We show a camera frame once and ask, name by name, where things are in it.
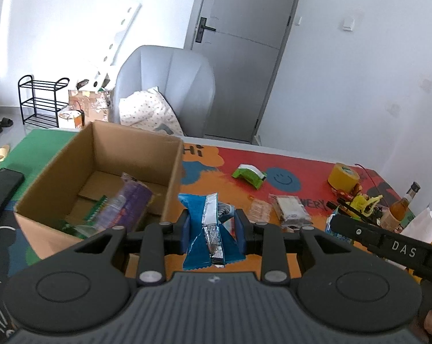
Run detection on green snack bag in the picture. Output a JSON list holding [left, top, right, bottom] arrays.
[[56, 195, 108, 239]]

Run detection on black door handle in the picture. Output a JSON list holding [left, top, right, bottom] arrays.
[[195, 16, 216, 44]]

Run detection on yellow tape roll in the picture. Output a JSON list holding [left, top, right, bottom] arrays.
[[327, 163, 360, 194]]

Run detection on white perforated board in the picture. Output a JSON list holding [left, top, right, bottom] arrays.
[[85, 2, 142, 91]]

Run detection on open cardboard box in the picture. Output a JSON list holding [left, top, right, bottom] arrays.
[[15, 121, 183, 259]]

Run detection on yellow slipper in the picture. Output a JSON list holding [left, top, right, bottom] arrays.
[[0, 144, 10, 163]]

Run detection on purple bread roll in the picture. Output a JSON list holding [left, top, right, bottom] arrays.
[[93, 173, 155, 232]]

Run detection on blue silver snack packet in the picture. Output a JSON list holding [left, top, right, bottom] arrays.
[[179, 193, 246, 270]]

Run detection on red white snack packet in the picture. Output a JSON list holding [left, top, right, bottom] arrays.
[[247, 198, 272, 223]]

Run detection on brown glass bottle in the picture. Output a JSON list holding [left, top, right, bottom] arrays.
[[380, 182, 421, 231]]

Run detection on white orange paper bag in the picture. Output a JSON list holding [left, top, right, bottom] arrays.
[[57, 109, 84, 130]]

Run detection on white paper cup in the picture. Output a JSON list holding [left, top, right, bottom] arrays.
[[400, 207, 432, 244]]

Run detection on clear cream wafer packet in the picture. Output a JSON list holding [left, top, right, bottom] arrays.
[[270, 195, 312, 229]]

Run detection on black metal shoe rack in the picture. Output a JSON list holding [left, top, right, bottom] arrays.
[[17, 75, 70, 129]]

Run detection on brown cardboard box on floor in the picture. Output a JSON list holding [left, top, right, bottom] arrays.
[[68, 90, 111, 124]]

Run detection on green white snack packet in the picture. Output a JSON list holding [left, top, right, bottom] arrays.
[[231, 164, 266, 189]]

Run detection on yellow plastic clip toy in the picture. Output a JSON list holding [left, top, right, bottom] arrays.
[[349, 193, 383, 217]]

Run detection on black folded tripod rods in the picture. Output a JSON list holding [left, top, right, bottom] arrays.
[[326, 198, 385, 226]]

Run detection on white wall switch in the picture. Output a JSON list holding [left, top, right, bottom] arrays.
[[342, 16, 355, 32]]

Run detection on grey upholstered armchair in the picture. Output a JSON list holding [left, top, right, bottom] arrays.
[[109, 46, 215, 138]]

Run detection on white dotted pillow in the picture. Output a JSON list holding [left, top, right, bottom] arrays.
[[118, 86, 184, 136]]

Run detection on grey room door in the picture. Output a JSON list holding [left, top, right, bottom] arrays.
[[185, 0, 298, 142]]

